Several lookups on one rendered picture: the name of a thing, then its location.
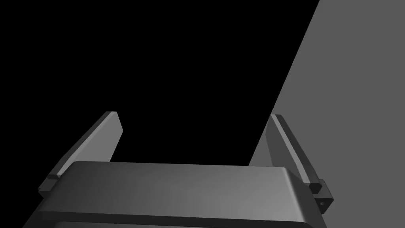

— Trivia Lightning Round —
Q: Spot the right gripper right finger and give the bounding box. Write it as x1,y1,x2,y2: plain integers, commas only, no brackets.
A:
265,114,334,215

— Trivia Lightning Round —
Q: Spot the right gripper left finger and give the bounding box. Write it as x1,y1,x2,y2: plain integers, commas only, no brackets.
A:
38,111,124,199

